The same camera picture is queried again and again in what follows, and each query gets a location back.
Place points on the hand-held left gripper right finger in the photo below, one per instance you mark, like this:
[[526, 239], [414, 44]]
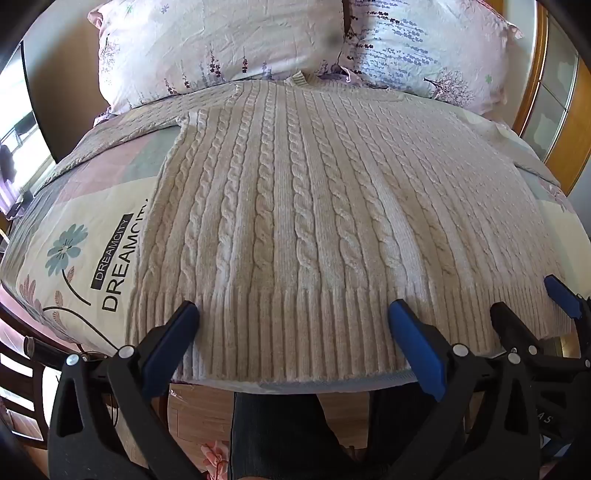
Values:
[[415, 350]]

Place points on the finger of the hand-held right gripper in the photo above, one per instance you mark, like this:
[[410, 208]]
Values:
[[562, 295], [510, 323]]

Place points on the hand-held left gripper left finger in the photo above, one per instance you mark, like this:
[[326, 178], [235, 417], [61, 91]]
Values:
[[170, 344]]

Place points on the person's right leg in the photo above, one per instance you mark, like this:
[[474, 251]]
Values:
[[383, 429]]

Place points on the person's leg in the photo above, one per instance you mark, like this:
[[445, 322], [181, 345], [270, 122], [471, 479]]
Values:
[[383, 429], [281, 438]]

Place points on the pink slipper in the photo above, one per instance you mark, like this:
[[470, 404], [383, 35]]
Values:
[[214, 459]]

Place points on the black metal rod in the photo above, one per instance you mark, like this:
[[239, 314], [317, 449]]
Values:
[[46, 353]]

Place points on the person's left leg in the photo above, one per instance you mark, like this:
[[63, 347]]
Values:
[[281, 438]]

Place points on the dark wooden chair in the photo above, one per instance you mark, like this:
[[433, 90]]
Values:
[[18, 369]]

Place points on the floral printed bed quilt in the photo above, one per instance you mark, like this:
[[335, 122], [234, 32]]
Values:
[[69, 221]]

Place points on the wooden wardrobe with glass doors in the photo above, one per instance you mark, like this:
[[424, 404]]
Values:
[[549, 92]]

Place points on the pink floral pillow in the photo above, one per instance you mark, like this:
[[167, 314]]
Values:
[[425, 46], [212, 46]]

